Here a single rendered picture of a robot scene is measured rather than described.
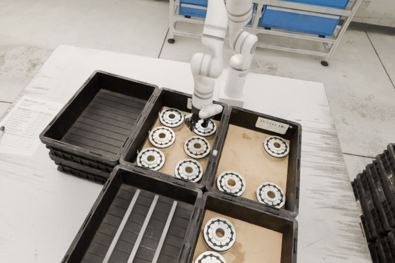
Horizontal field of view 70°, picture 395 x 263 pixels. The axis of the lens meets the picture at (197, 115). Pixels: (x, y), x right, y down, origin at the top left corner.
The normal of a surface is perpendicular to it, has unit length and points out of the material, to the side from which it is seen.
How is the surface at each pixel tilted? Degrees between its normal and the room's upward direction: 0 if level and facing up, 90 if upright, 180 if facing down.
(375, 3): 90
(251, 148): 0
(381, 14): 90
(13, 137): 0
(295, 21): 90
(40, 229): 0
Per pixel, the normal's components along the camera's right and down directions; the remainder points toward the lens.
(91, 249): 0.09, -0.66
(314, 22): -0.12, 0.74
